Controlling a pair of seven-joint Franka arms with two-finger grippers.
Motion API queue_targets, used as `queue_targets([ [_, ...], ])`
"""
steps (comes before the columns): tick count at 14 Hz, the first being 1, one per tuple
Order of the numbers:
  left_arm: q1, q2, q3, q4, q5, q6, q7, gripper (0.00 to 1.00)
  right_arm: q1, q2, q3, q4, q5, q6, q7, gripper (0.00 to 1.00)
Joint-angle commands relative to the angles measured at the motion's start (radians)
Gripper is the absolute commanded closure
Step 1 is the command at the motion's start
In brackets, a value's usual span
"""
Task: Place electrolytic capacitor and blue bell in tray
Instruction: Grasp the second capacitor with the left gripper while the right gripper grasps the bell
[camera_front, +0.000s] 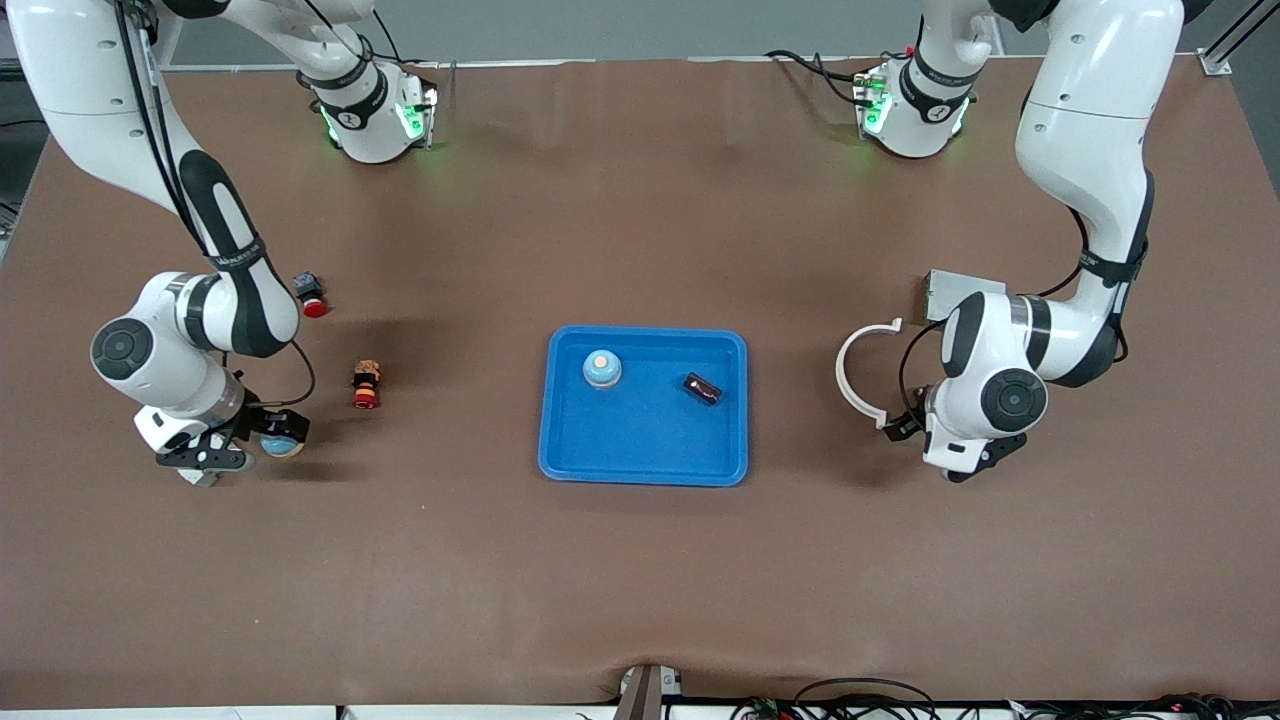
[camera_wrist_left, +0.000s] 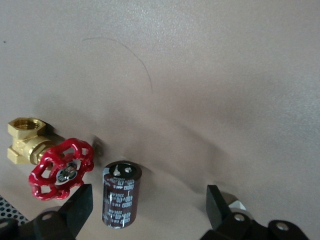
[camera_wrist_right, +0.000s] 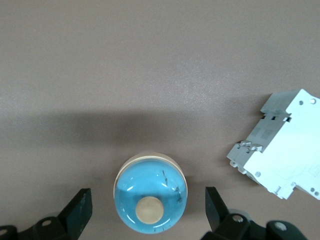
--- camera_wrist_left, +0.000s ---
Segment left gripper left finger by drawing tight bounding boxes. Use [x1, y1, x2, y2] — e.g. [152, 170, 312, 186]
[0, 183, 94, 240]

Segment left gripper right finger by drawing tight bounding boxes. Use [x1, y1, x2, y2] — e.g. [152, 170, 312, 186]
[202, 184, 311, 240]

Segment small brown printed capacitor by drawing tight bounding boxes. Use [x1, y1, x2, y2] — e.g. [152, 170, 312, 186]
[100, 160, 143, 230]

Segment perforated grey metal box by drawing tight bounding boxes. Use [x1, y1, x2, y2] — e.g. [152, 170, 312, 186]
[0, 194, 28, 226]

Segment brass valve red handwheel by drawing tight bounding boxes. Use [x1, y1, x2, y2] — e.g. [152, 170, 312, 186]
[6, 117, 95, 202]

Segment brown table cover sheet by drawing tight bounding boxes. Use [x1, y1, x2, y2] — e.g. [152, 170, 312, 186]
[0, 0, 320, 240]

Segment left wrist black grey bracket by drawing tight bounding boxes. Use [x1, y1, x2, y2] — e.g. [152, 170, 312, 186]
[223, 191, 248, 215]

